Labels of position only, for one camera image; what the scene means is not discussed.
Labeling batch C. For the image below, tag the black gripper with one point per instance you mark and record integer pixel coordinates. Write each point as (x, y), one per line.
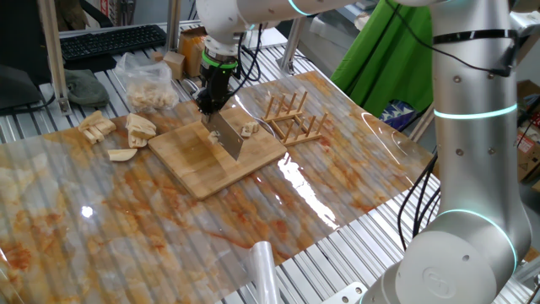
(216, 84)

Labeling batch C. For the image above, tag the steel cleaver knife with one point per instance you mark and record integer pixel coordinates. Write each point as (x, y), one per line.
(228, 135)

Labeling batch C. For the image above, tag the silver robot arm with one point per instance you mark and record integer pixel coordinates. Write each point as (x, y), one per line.
(476, 169)

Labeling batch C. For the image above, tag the thin cut lotus slices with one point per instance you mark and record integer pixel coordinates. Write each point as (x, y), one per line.
(250, 128)

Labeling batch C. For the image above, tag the plastic bag of lotus pieces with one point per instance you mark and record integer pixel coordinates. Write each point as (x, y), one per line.
(147, 88)

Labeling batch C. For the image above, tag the cut lotus root piece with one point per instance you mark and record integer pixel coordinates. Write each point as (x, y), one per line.
(141, 133)
(141, 121)
(136, 141)
(90, 120)
(106, 126)
(93, 136)

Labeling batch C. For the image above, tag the flat lotus root slice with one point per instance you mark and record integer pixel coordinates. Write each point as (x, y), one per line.
(122, 155)

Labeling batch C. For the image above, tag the wooden block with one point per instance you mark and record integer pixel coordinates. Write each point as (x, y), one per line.
(174, 65)

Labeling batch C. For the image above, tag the taped cardboard box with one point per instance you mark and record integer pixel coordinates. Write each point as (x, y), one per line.
(190, 52)

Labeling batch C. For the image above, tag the metal bowl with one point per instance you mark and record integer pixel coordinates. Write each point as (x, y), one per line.
(266, 124)

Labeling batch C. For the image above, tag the bamboo cutting board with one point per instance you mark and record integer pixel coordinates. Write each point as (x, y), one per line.
(190, 164)

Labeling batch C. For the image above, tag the small wooden cube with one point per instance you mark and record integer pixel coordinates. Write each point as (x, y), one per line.
(157, 56)

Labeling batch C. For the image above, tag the wooden peg rack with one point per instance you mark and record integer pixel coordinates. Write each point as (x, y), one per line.
(296, 137)

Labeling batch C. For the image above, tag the black keyboard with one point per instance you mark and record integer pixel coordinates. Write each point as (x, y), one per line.
(114, 42)

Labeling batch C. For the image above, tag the grey green cloth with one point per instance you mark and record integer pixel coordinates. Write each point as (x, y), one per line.
(86, 88)

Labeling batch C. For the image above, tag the marble pattern plastic sheet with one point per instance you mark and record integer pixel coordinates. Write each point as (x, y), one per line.
(337, 177)

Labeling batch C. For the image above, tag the clear plastic wrap roll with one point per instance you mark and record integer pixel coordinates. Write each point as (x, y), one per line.
(266, 274)

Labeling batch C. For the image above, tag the blue white patterned item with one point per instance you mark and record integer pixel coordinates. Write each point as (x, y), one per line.
(396, 115)

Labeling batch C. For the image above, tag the cardboard box with red label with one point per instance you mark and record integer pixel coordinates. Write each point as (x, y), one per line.
(529, 160)

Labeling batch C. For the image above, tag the aluminium frame post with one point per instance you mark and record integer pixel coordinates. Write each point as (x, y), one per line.
(173, 25)
(52, 50)
(422, 124)
(291, 46)

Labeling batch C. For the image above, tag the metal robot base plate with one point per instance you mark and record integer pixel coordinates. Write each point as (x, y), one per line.
(346, 295)

